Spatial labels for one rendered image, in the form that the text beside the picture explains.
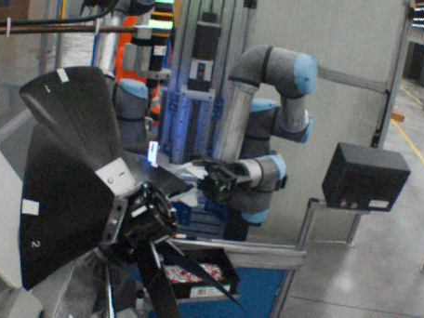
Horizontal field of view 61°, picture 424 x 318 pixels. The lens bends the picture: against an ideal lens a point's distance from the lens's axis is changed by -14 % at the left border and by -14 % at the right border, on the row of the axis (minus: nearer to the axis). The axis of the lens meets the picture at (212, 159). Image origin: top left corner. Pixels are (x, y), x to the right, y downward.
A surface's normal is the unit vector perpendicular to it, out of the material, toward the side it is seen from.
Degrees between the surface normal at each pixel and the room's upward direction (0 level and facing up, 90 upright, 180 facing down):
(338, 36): 90
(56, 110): 53
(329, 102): 91
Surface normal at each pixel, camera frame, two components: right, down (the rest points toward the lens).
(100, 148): 0.51, -0.26
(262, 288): 0.04, 0.38
